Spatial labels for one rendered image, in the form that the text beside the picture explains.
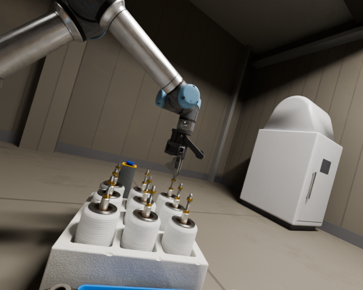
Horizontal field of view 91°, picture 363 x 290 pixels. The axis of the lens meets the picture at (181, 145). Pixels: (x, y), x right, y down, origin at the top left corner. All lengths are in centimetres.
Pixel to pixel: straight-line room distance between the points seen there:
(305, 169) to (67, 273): 191
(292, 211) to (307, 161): 49
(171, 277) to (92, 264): 20
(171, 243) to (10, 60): 68
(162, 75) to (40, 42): 36
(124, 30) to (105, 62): 215
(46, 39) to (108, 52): 209
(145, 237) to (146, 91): 243
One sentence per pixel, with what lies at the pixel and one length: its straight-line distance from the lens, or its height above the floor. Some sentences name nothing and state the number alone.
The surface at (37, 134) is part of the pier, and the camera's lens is 247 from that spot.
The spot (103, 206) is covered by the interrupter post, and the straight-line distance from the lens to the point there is 54.
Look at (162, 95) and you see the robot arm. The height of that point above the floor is 64.
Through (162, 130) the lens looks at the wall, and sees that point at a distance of 286.
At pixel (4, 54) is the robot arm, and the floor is 58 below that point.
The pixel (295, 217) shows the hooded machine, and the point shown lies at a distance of 207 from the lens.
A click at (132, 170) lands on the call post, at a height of 30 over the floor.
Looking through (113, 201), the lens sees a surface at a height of 25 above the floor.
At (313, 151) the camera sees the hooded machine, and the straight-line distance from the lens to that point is 207.
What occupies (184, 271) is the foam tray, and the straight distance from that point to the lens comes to 58.
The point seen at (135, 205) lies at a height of 24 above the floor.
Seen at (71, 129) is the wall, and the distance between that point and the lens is 263.
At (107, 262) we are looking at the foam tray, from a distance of 53.
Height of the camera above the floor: 47
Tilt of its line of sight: 1 degrees up
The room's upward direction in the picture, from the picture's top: 16 degrees clockwise
